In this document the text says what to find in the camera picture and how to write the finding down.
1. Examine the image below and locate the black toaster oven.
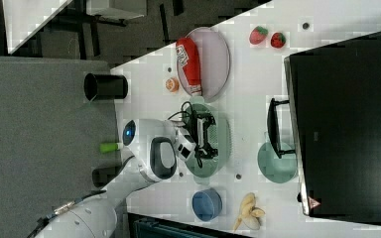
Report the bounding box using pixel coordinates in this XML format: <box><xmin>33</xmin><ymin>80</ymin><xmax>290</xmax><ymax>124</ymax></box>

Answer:
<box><xmin>267</xmin><ymin>31</ymin><xmax>381</xmax><ymax>225</ymax></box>

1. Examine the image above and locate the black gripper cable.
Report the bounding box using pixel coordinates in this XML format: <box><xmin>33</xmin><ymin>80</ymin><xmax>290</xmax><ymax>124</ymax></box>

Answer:
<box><xmin>167</xmin><ymin>100</ymin><xmax>203</xmax><ymax>169</ymax></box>

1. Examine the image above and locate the black cylinder container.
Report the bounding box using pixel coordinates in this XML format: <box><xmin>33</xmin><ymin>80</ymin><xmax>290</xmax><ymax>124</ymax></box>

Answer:
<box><xmin>83</xmin><ymin>73</ymin><xmax>129</xmax><ymax>101</ymax></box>

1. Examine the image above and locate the red plush ketchup bottle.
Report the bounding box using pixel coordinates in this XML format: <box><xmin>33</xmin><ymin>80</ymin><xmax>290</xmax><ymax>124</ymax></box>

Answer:
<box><xmin>176</xmin><ymin>37</ymin><xmax>202</xmax><ymax>96</ymax></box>

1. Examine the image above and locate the green oval strainer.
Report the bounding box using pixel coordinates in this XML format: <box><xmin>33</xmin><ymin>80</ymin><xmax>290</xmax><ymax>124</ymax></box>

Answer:
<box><xmin>182</xmin><ymin>96</ymin><xmax>231</xmax><ymax>185</ymax></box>

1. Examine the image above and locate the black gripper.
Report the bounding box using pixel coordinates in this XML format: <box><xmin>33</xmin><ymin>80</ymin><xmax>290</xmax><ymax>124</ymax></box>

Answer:
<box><xmin>192</xmin><ymin>112</ymin><xmax>218</xmax><ymax>159</ymax></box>

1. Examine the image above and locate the light red plush strawberry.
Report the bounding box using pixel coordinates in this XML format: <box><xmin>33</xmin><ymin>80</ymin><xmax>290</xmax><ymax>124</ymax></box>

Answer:
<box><xmin>249</xmin><ymin>26</ymin><xmax>269</xmax><ymax>45</ymax></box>

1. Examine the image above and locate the grey round plate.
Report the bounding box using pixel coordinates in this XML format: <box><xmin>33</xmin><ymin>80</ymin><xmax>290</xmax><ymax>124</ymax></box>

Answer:
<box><xmin>177</xmin><ymin>27</ymin><xmax>230</xmax><ymax>101</ymax></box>

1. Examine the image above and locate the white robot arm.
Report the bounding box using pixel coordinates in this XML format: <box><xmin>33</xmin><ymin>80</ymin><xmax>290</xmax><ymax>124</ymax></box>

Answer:
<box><xmin>28</xmin><ymin>110</ymin><xmax>217</xmax><ymax>238</ymax></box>

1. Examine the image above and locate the blue cup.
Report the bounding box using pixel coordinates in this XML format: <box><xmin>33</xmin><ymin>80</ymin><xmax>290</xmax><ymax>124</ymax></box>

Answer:
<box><xmin>191</xmin><ymin>188</ymin><xmax>222</xmax><ymax>222</ymax></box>

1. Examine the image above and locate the black cylinder cup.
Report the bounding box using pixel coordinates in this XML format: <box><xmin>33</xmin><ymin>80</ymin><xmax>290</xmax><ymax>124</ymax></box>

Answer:
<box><xmin>91</xmin><ymin>166</ymin><xmax>122</xmax><ymax>187</ymax></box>

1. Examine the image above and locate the plush peeled banana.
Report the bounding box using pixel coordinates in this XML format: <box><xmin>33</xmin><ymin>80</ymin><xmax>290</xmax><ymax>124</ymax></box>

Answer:
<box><xmin>233</xmin><ymin>192</ymin><xmax>265</xmax><ymax>231</ymax></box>

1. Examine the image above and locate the bright green object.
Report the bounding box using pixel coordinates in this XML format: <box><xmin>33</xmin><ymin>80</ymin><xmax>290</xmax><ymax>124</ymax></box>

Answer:
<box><xmin>99</xmin><ymin>143</ymin><xmax>124</xmax><ymax>154</ymax></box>

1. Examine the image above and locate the orange slice toy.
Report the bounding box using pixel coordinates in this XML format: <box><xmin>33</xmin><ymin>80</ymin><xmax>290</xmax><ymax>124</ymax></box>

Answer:
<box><xmin>165</xmin><ymin>77</ymin><xmax>179</xmax><ymax>92</ymax></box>

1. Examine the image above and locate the dark red plush strawberry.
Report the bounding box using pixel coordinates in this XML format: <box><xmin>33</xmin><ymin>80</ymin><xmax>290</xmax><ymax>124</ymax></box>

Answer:
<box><xmin>270</xmin><ymin>32</ymin><xmax>287</xmax><ymax>49</ymax></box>

